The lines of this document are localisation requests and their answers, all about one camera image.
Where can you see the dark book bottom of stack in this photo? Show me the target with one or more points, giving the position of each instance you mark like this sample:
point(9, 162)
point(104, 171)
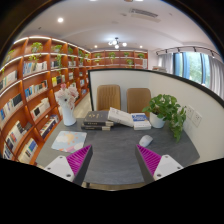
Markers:
point(91, 127)

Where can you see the left tan leather chair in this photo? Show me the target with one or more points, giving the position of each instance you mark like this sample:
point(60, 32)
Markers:
point(108, 96)

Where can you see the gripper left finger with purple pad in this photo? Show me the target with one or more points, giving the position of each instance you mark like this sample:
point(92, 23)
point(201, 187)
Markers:
point(72, 167)

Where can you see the blue and white book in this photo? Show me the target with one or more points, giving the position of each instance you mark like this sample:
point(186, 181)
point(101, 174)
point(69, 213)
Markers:
point(140, 121)

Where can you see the white leaning book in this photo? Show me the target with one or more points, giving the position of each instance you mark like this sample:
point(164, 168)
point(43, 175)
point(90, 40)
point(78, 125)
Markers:
point(121, 117)

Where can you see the green potted plant white pot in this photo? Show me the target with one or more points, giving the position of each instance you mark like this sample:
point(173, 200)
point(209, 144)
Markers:
point(166, 107)

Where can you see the ceiling globe chandelier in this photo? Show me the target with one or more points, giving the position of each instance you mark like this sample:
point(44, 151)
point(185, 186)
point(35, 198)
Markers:
point(116, 43)

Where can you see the white vase with pink flowers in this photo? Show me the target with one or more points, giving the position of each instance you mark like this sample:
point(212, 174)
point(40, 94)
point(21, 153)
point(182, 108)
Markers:
point(66, 98)

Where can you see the colourful mouse pad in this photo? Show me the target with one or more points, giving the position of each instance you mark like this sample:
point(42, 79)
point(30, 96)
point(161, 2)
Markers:
point(69, 141)

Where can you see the grey window curtain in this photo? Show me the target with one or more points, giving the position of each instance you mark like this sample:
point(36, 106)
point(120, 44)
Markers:
point(217, 77)

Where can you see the dark hardcover book top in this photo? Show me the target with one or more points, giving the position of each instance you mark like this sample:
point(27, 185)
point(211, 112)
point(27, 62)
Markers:
point(99, 118)

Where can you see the white computer mouse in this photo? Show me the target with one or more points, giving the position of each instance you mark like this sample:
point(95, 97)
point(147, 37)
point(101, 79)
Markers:
point(145, 140)

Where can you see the tan leather chair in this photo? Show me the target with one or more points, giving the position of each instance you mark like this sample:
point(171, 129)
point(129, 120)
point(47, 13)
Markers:
point(137, 99)
point(108, 96)

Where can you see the orange wooden bookshelf wall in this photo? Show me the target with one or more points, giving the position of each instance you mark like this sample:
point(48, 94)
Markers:
point(33, 70)

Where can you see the right tan leather chair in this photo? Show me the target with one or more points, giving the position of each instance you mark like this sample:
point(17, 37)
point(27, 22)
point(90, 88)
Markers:
point(137, 99)

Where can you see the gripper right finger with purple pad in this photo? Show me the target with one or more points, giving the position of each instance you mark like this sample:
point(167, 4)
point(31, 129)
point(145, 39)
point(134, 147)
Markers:
point(153, 166)

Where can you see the white wall power socket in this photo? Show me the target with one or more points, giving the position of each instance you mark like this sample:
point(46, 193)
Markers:
point(196, 118)

